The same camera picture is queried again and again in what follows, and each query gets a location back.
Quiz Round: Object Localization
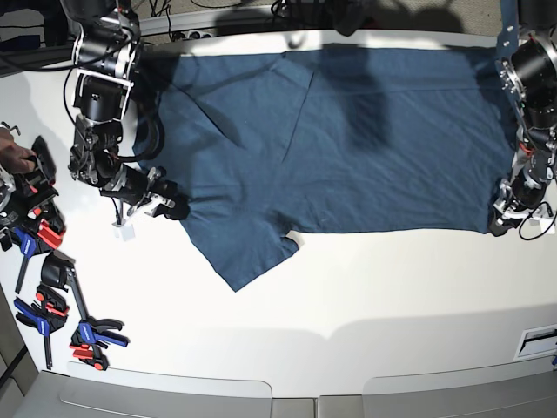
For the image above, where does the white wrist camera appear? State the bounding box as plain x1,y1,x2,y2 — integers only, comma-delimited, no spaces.
112,219,136,242
534,217,556,234

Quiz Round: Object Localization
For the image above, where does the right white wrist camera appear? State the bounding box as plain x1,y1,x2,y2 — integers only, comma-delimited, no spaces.
112,219,136,242

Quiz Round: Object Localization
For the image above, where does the person hand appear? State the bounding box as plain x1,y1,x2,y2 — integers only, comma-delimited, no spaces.
0,127,36,174

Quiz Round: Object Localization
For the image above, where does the top blue red bar clamp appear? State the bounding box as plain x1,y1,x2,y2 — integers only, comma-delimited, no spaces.
1,136,58,225

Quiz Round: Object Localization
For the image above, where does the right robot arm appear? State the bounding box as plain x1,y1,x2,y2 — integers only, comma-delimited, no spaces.
62,1,189,220

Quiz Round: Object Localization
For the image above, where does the white power strip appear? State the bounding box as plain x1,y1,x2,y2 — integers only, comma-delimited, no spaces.
171,30,213,42

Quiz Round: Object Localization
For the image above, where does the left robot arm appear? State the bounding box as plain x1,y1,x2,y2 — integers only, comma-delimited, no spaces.
489,1,556,237

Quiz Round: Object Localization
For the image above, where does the silver hex key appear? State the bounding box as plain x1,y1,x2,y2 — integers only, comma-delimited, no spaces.
0,121,21,137

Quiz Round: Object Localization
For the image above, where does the right grey tray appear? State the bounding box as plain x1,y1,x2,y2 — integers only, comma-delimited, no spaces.
362,358,556,417

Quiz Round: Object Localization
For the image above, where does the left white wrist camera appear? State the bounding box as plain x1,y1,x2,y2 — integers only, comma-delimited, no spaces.
534,217,556,234

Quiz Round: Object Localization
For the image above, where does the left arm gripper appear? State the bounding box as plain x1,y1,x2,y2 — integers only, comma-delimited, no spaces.
488,167,555,237

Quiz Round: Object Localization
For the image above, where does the blue red bar clamp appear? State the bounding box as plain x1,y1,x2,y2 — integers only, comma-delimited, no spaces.
1,202,66,294
14,283,69,370
1,136,58,225
67,267,130,371

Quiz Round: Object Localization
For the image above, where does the dark blue T-shirt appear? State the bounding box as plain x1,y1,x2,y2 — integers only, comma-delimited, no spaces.
138,45,515,291

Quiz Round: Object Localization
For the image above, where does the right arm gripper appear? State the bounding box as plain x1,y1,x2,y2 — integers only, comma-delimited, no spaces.
98,164,190,220

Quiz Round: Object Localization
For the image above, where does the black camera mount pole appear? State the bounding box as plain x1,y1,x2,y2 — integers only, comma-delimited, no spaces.
332,0,372,37

